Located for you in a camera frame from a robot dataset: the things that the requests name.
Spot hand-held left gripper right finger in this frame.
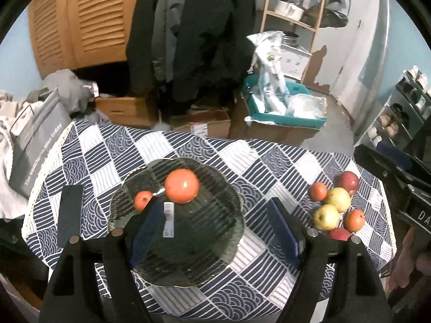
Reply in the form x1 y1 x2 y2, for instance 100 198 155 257
267 197 393 323

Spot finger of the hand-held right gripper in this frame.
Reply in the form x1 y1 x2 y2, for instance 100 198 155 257
353 144 409 192

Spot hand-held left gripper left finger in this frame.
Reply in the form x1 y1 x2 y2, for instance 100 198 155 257
39 200 165 323

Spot yellow-green pear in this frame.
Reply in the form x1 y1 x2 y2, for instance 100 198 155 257
314 204 340 231
323 187 351 213

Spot dark glass fruit plate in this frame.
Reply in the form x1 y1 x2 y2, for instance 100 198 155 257
107 157 245 288

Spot red apple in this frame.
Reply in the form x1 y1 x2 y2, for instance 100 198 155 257
327 228 351 242
334 171 360 196

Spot small orange tangerine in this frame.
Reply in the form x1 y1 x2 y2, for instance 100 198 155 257
134 191 154 212
343 209 366 233
309 182 328 202

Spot person's right hand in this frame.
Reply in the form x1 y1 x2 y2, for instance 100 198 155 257
385 227 431 298

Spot metal shoe rack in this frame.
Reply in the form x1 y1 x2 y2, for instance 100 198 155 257
357 69 431 149

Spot large orange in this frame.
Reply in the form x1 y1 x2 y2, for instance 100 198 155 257
165 169 200 204

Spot black smartphone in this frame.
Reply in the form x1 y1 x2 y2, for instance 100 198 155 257
58 184 84 247

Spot blue white patterned tablecloth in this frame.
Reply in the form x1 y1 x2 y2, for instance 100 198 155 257
21 119 397 317

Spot clear plastic bag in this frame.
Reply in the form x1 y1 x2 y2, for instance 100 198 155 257
286 94 328 120

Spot large cardboard box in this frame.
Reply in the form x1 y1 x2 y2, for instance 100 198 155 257
232 91 327 146

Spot open cardboard box red label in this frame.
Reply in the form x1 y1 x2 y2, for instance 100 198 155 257
170 108 231 138

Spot teal plastic bin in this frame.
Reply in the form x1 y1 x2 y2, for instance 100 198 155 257
241 74 327 128

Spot white drawer cabinet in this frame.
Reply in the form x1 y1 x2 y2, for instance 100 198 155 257
279 44 312 81

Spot grey tote bag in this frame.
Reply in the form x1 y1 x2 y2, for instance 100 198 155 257
8 89 73 199

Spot light grey cloth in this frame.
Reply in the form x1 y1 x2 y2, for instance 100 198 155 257
0 91 34 221

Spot dark clothes on shelf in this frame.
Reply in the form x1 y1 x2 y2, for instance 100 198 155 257
317 0 355 28

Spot grey clothing pile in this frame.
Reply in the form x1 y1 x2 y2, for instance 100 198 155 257
40 69 98 115

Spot wooden shelf rack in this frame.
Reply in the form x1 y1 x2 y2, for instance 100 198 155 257
259 0 337 85

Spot metal pot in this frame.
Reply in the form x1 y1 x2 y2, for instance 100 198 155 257
273 0 305 21

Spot dark hanging coat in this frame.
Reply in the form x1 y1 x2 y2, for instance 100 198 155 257
126 0 165 95

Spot black hanging coat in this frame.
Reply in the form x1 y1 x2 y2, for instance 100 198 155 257
170 0 256 103

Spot grey hanging jacket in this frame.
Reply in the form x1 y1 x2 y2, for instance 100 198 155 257
151 0 182 83

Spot wooden louvered cabinet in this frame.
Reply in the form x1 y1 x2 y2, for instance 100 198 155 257
27 0 144 78

